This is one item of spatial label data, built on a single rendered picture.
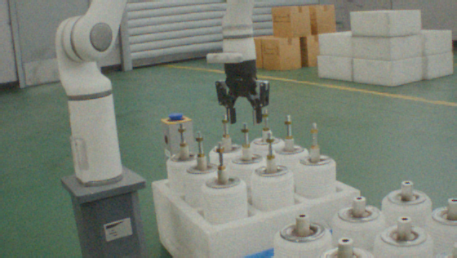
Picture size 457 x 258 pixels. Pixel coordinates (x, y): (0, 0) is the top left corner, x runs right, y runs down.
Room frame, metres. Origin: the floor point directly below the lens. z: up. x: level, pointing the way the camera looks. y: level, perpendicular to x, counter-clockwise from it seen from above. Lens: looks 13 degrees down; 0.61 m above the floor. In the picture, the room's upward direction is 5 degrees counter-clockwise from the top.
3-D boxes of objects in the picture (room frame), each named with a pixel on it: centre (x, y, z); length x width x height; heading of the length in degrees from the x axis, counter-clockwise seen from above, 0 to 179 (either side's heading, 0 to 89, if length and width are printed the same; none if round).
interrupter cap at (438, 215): (0.75, -0.37, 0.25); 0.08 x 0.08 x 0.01
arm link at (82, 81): (0.99, 0.26, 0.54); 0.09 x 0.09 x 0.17; 51
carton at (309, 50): (5.15, -0.87, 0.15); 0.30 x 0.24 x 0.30; 31
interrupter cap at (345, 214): (0.81, -0.22, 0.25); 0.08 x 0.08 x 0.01
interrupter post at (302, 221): (0.76, -0.11, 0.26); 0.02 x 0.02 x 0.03
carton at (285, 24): (5.06, -0.71, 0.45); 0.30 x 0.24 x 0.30; 32
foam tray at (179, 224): (1.21, -0.04, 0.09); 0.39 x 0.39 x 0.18; 24
